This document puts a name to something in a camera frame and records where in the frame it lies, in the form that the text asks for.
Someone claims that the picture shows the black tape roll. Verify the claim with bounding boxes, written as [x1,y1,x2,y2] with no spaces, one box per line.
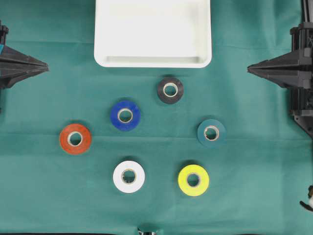
[157,76,184,104]

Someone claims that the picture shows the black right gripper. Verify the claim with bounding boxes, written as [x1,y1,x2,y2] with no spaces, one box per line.
[247,23,313,117]

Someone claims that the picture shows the yellow tape roll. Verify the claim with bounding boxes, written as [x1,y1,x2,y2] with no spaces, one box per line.
[178,164,210,196]

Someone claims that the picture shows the black frame rail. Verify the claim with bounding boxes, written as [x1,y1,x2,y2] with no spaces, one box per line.
[301,0,313,23]

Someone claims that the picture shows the black white object at edge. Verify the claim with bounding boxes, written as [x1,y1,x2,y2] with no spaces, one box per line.
[299,185,313,212]

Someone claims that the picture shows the blue tape roll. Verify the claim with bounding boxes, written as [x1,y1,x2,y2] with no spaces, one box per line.
[110,100,141,131]

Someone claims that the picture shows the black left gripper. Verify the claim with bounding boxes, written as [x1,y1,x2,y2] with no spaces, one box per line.
[0,23,48,94]

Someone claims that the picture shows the teal green tape roll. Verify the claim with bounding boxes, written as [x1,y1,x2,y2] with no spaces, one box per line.
[197,119,226,148]

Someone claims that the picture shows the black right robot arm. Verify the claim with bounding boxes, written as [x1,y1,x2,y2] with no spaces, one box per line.
[247,22,313,137]

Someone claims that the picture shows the white tape roll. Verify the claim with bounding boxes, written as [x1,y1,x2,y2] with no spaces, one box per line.
[112,161,145,193]

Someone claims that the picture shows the orange tape roll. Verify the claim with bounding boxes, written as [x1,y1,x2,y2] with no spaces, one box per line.
[59,123,92,155]

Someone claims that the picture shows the white plastic tray case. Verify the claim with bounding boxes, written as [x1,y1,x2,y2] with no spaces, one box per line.
[94,0,212,69]

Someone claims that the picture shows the metal clamp at bottom edge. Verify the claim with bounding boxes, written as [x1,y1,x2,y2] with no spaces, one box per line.
[137,227,161,235]

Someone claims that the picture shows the green table cloth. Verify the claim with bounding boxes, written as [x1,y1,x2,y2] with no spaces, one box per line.
[0,0,313,235]

